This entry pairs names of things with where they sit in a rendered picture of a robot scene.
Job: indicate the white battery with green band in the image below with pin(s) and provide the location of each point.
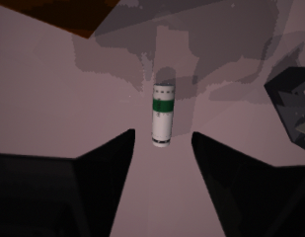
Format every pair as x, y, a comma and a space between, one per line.
162, 113

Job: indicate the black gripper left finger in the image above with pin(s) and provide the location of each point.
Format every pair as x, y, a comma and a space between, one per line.
91, 183

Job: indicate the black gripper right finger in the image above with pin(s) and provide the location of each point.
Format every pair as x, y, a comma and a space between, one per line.
251, 198

